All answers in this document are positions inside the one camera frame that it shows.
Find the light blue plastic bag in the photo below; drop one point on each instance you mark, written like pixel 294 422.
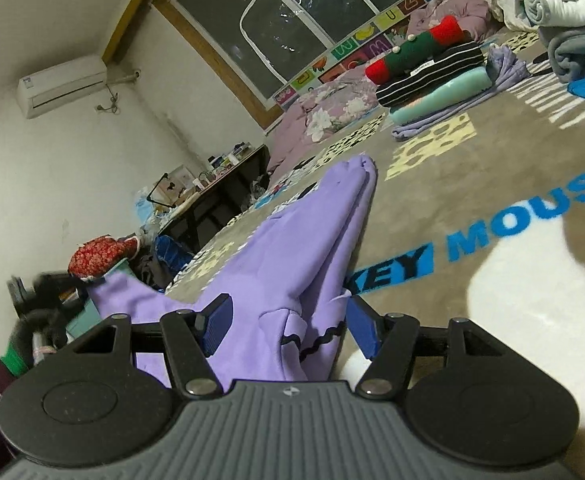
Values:
pixel 145 207

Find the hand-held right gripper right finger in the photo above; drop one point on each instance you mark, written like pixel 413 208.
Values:
pixel 365 329

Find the dark clothes pile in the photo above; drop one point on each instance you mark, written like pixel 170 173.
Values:
pixel 150 272

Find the person's left hand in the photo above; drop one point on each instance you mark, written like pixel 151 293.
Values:
pixel 30 327

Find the low dark table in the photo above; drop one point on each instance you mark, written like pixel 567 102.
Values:
pixel 222 195

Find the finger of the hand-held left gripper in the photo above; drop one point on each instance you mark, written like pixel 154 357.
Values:
pixel 65 279

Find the black tablet stand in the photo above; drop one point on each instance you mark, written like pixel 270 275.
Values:
pixel 165 190

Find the purple sweatshirt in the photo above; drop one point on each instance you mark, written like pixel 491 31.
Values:
pixel 292 260

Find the light purple folded garment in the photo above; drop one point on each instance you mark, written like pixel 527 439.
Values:
pixel 510 67

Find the white air conditioner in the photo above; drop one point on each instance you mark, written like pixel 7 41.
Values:
pixel 62 85

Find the colourful alphabet wall mat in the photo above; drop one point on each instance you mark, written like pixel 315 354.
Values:
pixel 367 35

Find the grey fleece folded blanket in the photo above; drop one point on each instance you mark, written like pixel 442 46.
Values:
pixel 580 52

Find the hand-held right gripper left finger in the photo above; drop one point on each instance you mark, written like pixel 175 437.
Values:
pixel 220 321

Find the wooden framed window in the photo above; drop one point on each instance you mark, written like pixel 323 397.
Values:
pixel 282 20

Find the red patterned cloth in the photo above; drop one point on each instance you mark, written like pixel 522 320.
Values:
pixel 100 257

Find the red and green knit sweater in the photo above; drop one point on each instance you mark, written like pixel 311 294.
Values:
pixel 417 47

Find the pink floral quilt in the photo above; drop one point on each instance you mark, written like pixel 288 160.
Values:
pixel 332 110

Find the teal plastic box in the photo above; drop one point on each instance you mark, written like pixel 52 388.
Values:
pixel 82 317

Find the mint green folded garment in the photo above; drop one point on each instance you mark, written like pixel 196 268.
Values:
pixel 442 96

